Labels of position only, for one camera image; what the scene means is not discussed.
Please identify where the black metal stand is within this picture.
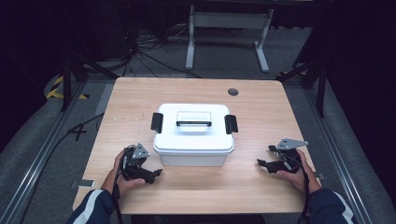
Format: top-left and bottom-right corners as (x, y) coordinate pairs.
(60, 50), (120, 112)
(276, 59), (327, 119)

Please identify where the person's left hand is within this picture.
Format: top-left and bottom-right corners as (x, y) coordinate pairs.
(102, 149), (148, 197)

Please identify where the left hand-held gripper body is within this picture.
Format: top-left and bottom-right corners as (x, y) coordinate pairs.
(120, 142), (154, 184)

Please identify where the long black floor cable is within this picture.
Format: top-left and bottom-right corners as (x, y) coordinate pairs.
(18, 112), (106, 224)

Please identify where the white plastic storage box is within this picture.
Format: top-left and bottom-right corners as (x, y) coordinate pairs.
(150, 103), (239, 167)

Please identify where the aluminium floor rail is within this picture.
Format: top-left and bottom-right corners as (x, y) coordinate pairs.
(0, 79), (89, 224)
(304, 88), (375, 224)

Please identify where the yellow black floor tape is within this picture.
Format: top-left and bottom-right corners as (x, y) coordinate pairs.
(46, 75), (91, 101)

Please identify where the tangle of black floor cables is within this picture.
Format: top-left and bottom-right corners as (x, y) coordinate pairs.
(120, 22), (204, 79)

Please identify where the person's right hand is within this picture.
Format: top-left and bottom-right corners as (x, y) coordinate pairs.
(276, 148), (322, 195)

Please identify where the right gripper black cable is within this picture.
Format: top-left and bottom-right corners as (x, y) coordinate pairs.
(278, 152), (312, 224)

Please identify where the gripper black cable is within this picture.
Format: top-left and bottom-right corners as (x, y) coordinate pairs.
(278, 152), (312, 224)
(112, 146), (138, 224)

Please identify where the white metal desk frame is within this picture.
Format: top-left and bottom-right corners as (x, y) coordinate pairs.
(185, 4), (275, 74)

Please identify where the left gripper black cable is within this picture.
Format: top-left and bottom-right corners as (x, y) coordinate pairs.
(112, 146), (138, 224)

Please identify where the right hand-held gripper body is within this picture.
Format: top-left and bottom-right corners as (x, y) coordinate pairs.
(267, 137), (309, 174)

